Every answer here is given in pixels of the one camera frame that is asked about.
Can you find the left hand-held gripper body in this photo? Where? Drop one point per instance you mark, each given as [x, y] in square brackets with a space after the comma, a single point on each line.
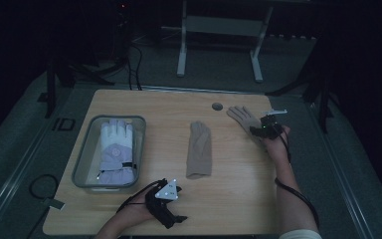
[160, 205]

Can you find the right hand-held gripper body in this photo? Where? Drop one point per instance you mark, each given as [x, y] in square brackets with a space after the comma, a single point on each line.
[270, 129]

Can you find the beige glove with dark dot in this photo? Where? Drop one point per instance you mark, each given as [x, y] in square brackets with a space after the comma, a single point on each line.
[242, 116]

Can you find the plain beige glove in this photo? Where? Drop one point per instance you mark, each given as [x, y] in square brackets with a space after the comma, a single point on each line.
[199, 149]

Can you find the purple and white glove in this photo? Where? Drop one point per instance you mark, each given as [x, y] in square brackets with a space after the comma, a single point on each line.
[116, 149]

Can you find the grey plastic bin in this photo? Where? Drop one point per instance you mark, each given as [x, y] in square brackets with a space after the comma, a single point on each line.
[83, 156]

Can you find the person's right hand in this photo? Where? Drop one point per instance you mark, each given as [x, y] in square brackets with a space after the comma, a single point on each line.
[278, 147]

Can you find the person's left hand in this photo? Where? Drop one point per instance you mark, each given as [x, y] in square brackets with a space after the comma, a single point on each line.
[136, 209]

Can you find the grey round table grommet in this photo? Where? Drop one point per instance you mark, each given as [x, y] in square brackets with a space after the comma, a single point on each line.
[217, 106]

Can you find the black stand with angled legs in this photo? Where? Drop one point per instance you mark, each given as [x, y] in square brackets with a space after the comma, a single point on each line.
[323, 96]

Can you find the grey flat tag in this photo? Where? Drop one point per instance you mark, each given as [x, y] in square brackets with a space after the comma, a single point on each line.
[53, 203]

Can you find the white metal stand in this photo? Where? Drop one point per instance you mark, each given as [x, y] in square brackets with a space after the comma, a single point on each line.
[222, 26]

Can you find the black tripod stand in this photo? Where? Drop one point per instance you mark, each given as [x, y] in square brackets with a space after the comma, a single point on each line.
[66, 71]

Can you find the dark device with red light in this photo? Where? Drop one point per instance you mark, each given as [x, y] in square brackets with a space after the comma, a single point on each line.
[122, 13]

